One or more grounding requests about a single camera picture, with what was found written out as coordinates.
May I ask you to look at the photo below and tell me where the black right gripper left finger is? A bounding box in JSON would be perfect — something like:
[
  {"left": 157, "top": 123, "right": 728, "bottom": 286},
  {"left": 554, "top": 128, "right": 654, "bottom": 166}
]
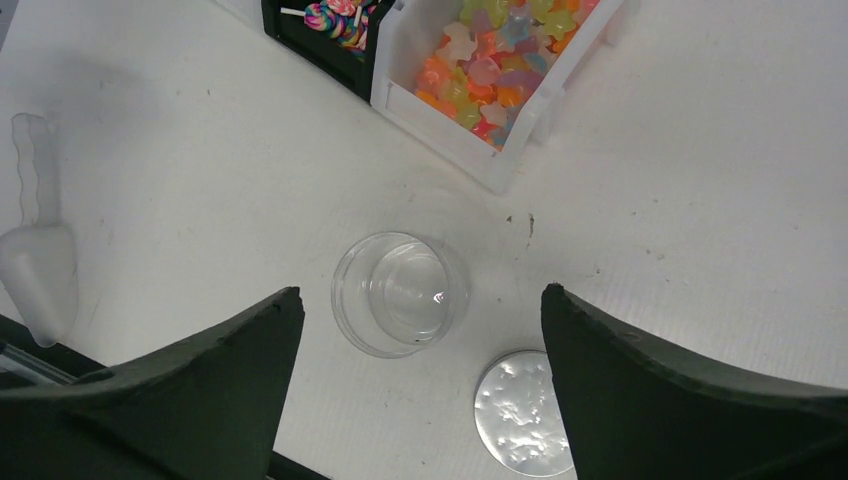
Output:
[{"left": 1, "top": 287, "right": 306, "bottom": 479}]

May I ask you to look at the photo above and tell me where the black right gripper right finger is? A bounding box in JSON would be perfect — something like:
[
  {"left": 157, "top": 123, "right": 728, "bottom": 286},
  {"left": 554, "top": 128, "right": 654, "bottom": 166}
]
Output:
[{"left": 541, "top": 283, "right": 847, "bottom": 479}]

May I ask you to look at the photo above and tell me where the translucent plastic scoop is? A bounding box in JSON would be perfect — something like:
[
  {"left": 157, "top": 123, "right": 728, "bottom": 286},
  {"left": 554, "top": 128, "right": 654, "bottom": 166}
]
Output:
[{"left": 1, "top": 112, "right": 79, "bottom": 348}]

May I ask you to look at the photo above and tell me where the clear jar lid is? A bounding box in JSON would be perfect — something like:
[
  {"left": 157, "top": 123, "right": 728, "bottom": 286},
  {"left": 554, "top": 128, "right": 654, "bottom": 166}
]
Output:
[{"left": 473, "top": 350, "right": 575, "bottom": 479}]

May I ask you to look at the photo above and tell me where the clear plastic jar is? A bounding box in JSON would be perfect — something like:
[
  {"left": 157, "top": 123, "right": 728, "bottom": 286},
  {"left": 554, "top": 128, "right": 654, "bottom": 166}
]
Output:
[{"left": 330, "top": 231, "right": 471, "bottom": 359}]

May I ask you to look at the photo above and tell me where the white star candy bin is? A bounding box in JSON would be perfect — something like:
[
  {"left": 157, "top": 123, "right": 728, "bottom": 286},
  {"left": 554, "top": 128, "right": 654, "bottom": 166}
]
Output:
[{"left": 370, "top": 0, "right": 639, "bottom": 193}]

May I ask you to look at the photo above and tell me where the black swirl lollipop bin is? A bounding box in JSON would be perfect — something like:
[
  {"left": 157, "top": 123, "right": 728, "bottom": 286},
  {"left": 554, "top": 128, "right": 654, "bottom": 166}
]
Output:
[{"left": 260, "top": 0, "right": 395, "bottom": 102}]

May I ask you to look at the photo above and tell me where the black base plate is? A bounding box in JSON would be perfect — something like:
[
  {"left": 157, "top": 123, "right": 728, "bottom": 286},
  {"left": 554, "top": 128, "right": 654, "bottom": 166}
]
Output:
[{"left": 1, "top": 315, "right": 103, "bottom": 390}]

